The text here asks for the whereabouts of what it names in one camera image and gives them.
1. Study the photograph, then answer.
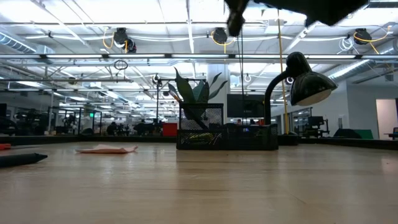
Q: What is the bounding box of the red cabinet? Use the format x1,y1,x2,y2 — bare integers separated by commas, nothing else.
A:
162,122,178,137

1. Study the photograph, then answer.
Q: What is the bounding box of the black monitor screen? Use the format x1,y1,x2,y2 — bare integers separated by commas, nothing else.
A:
226,93,266,119

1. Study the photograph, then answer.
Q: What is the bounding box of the black pen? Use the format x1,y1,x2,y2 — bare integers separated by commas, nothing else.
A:
0,152,49,169

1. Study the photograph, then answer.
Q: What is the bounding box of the black gooseneck desk lamp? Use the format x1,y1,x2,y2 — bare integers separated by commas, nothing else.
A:
263,51,339,146

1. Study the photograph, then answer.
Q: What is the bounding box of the green panel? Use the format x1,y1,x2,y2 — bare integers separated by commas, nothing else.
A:
353,129,374,140

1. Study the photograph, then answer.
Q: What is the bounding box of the long ceiling light bar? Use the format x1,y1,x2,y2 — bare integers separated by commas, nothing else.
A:
0,52,398,60

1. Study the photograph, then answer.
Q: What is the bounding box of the orange pencil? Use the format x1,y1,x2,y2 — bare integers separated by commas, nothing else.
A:
169,90,210,131

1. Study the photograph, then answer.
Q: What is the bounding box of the black dome cover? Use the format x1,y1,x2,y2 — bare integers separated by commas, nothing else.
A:
332,128,363,139

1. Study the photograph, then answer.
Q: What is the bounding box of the pink sticky note pad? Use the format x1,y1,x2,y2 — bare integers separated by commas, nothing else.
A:
75,143,139,155

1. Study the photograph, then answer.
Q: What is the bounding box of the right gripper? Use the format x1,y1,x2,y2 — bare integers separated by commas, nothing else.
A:
252,0,370,27

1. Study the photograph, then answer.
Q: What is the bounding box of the silver ventilation duct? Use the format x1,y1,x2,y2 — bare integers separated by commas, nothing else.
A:
326,46,398,82

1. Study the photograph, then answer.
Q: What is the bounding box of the yellow-green eraser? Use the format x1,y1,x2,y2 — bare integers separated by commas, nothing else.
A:
185,133,218,146

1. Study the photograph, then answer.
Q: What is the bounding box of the yellow hanging cable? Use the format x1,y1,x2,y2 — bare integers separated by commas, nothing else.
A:
276,9,290,135

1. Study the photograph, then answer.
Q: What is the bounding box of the black equipment cart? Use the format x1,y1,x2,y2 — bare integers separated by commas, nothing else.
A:
302,115,331,138

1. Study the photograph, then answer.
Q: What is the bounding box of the black mesh desk organizer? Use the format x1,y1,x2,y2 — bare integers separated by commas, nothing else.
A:
176,103,279,151

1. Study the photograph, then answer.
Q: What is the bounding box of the person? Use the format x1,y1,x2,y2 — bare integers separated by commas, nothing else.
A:
106,121,118,136

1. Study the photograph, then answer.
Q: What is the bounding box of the black ceiling cable reel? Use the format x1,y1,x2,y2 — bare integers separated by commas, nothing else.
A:
353,27,373,46
113,27,137,54
212,27,229,45

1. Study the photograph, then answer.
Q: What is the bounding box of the green leafy plant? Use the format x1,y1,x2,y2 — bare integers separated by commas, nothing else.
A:
167,67,229,105

